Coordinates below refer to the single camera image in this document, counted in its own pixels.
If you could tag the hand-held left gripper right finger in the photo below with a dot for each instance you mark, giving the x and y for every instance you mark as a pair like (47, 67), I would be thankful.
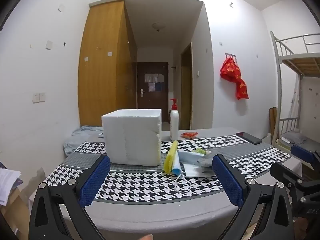
(230, 180)

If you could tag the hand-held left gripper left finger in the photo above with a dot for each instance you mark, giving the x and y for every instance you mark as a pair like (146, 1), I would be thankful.
(95, 180)

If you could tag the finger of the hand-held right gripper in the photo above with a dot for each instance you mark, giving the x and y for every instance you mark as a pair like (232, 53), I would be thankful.
(282, 171)
(301, 152)

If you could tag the grey cloth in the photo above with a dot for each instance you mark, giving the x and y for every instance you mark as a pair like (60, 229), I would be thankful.
(206, 162)

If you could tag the white face mask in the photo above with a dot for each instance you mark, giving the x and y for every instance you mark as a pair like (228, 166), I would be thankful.
(197, 172)

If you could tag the green plastic bag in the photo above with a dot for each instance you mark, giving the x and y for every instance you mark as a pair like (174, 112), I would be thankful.
(201, 151)

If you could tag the blue face mask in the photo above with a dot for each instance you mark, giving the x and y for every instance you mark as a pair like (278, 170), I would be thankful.
(185, 156)

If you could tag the white foam box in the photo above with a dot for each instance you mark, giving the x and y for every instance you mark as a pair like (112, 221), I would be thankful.
(130, 137)

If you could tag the yellow cleaning cloth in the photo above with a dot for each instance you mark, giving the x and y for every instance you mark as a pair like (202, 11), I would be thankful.
(170, 157)

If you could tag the person's left hand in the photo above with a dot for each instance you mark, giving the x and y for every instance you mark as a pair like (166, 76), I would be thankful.
(147, 237)

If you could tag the grey pillow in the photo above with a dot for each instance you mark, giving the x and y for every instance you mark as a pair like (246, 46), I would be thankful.
(293, 137)

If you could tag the wooden boards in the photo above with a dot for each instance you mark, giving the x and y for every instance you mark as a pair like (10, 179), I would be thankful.
(273, 122)

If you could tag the houndstooth table runner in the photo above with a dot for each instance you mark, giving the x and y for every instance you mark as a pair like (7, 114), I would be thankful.
(140, 182)

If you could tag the black phone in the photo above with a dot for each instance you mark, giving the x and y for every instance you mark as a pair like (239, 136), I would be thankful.
(248, 138)

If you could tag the grey bedding bundle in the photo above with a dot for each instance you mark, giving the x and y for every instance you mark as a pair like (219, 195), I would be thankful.
(80, 136)

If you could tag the red snack packet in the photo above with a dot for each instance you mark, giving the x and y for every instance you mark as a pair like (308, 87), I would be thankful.
(189, 135)

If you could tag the grey table cover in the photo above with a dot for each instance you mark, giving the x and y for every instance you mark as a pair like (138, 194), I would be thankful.
(160, 215)

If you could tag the white lotion bottle red pump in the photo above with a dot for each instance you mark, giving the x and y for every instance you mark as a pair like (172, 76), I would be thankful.
(174, 125)

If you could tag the stack of papers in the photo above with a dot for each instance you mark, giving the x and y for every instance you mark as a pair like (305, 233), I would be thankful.
(8, 182)

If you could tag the metal bunk bed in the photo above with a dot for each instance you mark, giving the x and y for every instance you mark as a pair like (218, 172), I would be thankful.
(300, 62)

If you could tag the light wooden side door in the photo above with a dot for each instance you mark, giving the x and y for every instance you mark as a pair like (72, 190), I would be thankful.
(186, 92)

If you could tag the red hanging bags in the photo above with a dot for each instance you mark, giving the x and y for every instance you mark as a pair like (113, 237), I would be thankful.
(232, 73)

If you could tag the wooden wardrobe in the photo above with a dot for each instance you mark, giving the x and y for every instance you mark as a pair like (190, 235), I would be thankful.
(102, 67)

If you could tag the papers on door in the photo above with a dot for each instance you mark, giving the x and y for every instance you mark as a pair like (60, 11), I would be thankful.
(153, 80)

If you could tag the ceiling lamp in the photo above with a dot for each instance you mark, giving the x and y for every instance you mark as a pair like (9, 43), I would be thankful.
(159, 26)

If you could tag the white wall socket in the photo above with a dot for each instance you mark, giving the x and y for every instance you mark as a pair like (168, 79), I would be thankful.
(42, 96)
(36, 98)

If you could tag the metal wall hook rack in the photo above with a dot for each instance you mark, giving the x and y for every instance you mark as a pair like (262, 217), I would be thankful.
(230, 54)

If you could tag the white wall switch plate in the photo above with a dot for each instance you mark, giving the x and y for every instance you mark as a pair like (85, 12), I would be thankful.
(49, 45)

